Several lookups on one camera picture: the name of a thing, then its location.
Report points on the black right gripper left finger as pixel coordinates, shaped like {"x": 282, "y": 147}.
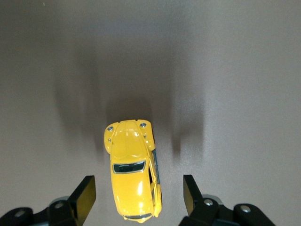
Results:
{"x": 82, "y": 200}

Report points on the yellow beetle toy car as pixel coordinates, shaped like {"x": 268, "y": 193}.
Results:
{"x": 131, "y": 179}

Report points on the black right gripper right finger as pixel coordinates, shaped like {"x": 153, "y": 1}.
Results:
{"x": 191, "y": 197}

